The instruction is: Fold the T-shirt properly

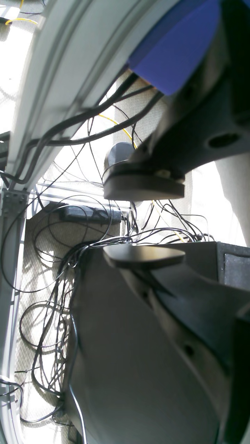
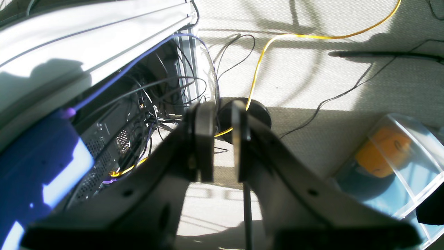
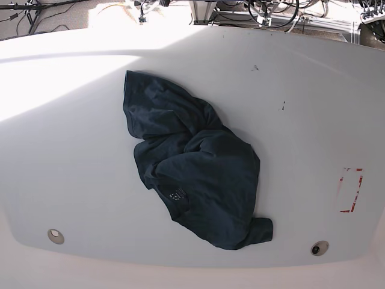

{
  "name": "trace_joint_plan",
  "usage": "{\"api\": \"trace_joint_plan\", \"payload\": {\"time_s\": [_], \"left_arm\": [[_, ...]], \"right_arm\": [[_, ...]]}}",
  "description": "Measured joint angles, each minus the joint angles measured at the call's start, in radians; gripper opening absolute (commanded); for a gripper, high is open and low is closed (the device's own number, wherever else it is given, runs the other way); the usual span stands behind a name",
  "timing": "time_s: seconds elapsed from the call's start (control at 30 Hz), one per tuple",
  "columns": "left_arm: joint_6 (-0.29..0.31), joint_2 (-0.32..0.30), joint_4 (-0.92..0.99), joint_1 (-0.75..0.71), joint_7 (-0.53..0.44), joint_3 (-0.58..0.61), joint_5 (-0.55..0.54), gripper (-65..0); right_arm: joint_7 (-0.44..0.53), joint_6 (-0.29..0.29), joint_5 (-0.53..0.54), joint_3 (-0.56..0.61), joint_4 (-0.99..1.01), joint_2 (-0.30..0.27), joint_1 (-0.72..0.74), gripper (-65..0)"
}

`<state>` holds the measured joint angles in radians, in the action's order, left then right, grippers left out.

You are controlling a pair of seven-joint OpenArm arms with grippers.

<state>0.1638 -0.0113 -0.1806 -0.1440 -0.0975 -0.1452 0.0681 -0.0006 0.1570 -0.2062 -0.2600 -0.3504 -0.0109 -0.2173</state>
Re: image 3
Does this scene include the dark blue T-shirt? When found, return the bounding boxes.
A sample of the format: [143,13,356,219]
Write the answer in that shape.
[123,71,273,250]

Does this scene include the right round table grommet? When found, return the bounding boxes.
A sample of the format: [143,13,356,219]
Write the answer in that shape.
[310,240,329,256]

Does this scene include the round table grommet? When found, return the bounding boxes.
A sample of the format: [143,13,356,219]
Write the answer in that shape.
[310,240,329,256]
[48,229,65,245]

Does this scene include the left round table grommet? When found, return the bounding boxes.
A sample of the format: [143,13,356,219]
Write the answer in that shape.
[48,229,65,245]

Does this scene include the red tape rectangle marking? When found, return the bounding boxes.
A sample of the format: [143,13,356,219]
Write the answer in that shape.
[336,167,364,213]

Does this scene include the black tripod stand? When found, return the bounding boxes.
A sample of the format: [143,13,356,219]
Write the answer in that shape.
[1,1,78,35]

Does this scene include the aluminium frame post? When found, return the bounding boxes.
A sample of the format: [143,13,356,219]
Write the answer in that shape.
[188,1,217,25]

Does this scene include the black cable bundle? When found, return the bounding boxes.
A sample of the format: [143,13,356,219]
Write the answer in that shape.
[216,0,331,31]

